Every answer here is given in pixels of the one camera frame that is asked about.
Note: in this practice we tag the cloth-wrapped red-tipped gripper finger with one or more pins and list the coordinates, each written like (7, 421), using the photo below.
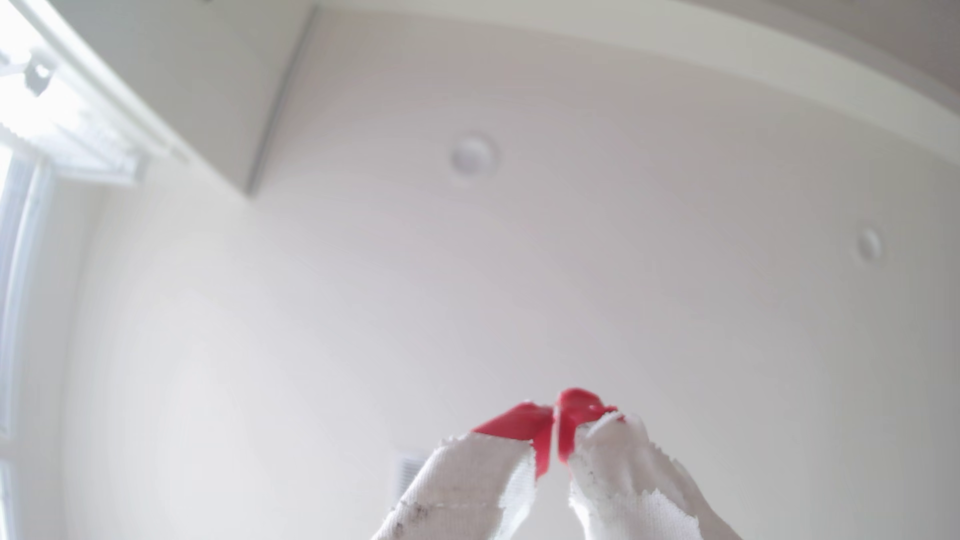
(630, 480)
(465, 487)

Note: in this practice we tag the round recessed ceiling light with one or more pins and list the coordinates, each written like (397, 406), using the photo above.
(472, 155)
(868, 244)

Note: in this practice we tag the white window blind headrail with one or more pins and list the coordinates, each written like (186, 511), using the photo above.
(75, 120)

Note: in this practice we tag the white wall air vent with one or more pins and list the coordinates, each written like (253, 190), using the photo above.
(409, 474)

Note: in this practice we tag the white window frame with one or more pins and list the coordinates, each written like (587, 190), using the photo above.
(16, 300)

